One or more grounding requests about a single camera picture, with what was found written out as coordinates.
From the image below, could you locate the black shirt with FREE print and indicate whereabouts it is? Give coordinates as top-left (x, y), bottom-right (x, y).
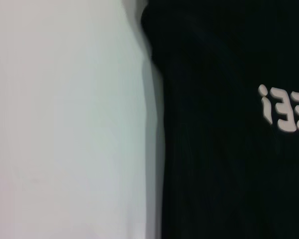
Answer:
top-left (141, 0), bottom-right (299, 239)

